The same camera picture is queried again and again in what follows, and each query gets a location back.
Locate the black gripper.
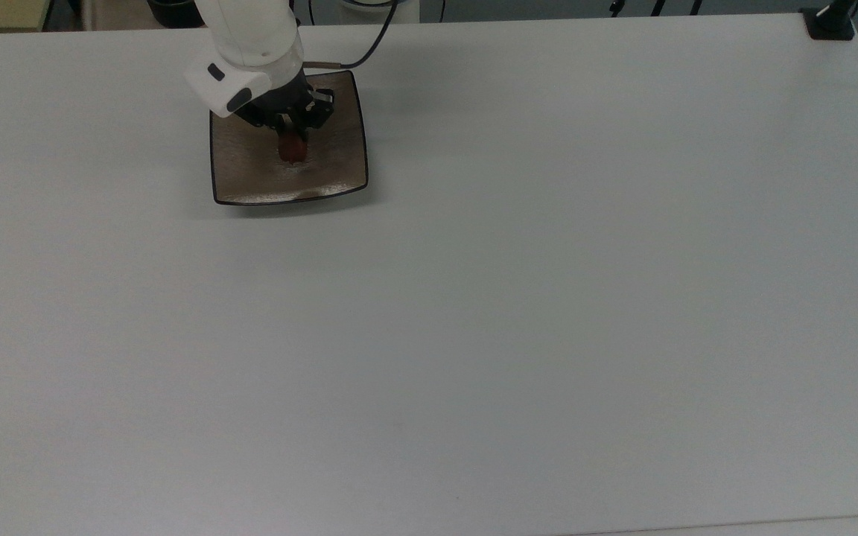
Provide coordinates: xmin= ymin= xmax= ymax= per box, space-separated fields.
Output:
xmin=238 ymin=70 xmax=336 ymax=143

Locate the small round red-brown food item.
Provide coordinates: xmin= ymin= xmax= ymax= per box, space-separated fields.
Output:
xmin=278 ymin=135 xmax=310 ymax=165

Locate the square brown ceramic plate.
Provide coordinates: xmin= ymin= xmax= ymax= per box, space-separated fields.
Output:
xmin=209 ymin=69 xmax=369 ymax=207

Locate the white round object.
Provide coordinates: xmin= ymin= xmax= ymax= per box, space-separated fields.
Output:
xmin=338 ymin=0 xmax=421 ymax=24

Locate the black round object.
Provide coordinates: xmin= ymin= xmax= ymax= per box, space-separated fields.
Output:
xmin=147 ymin=0 xmax=205 ymax=30

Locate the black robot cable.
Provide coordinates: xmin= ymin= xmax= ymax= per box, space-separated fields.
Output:
xmin=302 ymin=0 xmax=400 ymax=71

